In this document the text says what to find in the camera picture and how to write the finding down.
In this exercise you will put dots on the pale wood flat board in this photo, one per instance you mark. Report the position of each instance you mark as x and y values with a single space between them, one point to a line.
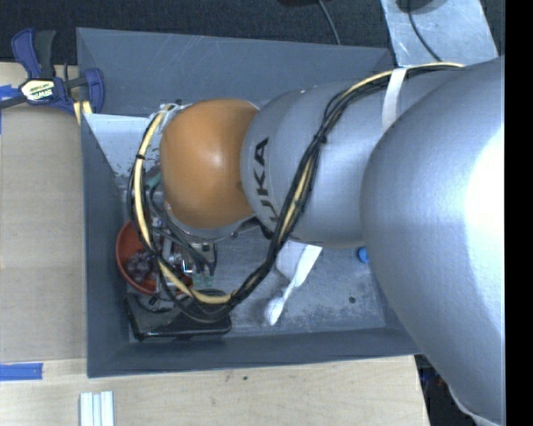
40 238

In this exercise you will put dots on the black flat case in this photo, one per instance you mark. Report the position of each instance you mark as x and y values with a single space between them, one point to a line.
182 326

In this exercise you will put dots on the grey metal bin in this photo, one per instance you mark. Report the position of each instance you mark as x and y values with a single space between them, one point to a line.
160 60

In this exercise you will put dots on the small blue round thing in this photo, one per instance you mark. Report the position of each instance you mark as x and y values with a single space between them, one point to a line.
363 254

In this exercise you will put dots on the red-brown bowl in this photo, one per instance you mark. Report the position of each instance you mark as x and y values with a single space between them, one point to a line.
123 246

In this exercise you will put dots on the white tapered plastic thing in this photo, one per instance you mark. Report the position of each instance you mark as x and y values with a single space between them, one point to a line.
297 264

